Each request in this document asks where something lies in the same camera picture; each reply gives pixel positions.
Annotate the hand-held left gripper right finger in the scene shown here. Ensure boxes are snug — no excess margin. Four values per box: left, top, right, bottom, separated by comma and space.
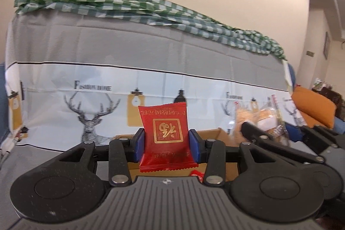
189, 129, 291, 187

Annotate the orange cushion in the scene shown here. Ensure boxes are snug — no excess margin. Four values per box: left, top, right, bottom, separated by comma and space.
291, 86, 337, 130

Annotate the green checkered cloth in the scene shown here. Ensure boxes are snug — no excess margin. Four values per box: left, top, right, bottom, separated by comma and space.
13, 0, 288, 61

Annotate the small dark wall frame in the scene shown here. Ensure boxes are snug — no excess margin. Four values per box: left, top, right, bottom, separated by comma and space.
323, 32, 332, 60

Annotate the dark cluttered furniture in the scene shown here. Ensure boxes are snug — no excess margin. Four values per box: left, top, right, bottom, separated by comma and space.
312, 77, 345, 120

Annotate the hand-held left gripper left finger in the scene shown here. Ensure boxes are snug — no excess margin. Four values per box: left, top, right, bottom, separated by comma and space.
57, 128, 145, 187

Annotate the square red snack packet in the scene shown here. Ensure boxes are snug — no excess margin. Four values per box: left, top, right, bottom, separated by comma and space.
138, 101, 195, 174

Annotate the clear bread bag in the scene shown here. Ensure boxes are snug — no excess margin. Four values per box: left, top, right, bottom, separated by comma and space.
233, 94, 292, 147

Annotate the grey deer print cloth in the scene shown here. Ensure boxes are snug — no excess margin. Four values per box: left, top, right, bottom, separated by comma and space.
0, 7, 299, 223

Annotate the small red wrapper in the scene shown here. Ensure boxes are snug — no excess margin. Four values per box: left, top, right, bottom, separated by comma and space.
189, 169, 203, 182

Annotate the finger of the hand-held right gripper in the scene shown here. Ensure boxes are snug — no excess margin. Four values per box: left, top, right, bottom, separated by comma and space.
300, 125, 345, 146
241, 122, 326, 166

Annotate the brown cardboard box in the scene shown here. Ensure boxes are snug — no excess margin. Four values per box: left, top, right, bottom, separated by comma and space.
115, 127, 241, 182

